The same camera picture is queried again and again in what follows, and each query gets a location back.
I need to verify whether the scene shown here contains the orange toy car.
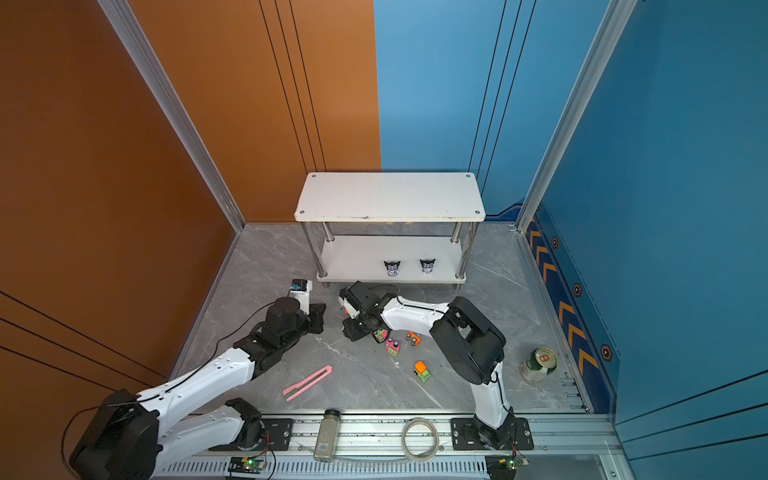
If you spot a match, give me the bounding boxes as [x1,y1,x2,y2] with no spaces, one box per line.
[405,331,422,347]

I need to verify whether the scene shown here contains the black purple robot toy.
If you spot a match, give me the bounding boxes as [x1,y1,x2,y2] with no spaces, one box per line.
[419,258,436,275]

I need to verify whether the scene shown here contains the orange green toy truck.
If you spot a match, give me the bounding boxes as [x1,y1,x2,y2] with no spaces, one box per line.
[414,361,431,383]

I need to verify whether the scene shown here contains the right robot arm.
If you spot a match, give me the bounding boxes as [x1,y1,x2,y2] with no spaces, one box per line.
[339,282,517,450]

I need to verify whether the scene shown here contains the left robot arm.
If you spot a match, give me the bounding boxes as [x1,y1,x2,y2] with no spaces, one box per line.
[64,297,326,479]

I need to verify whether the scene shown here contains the white two-tier shelf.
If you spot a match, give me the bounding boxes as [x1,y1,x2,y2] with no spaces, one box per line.
[294,172,486,287]

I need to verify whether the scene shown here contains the pink plastic tongs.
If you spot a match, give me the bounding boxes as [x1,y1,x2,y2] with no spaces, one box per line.
[282,365,333,402]

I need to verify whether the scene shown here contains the clear plastic bottle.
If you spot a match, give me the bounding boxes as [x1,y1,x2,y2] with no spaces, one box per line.
[313,409,341,463]

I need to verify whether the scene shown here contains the left circuit board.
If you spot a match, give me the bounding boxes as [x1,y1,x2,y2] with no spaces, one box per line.
[227,456,269,476]

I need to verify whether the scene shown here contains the circuit board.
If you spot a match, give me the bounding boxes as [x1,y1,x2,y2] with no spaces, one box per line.
[227,456,269,476]
[485,455,530,480]

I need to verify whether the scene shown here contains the tape roll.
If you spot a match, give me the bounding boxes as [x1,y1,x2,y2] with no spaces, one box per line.
[520,347,558,383]

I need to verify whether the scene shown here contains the right circuit board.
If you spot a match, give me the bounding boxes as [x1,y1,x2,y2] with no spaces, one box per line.
[485,455,530,480]

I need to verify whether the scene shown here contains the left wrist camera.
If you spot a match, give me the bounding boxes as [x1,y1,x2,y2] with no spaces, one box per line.
[288,279,313,315]

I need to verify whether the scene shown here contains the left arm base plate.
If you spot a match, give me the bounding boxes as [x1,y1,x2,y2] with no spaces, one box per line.
[209,418,293,453]

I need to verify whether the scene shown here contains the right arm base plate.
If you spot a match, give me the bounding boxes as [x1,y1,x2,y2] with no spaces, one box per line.
[450,415,535,451]

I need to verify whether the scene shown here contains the coiled white cable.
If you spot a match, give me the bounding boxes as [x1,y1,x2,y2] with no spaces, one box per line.
[400,417,441,463]

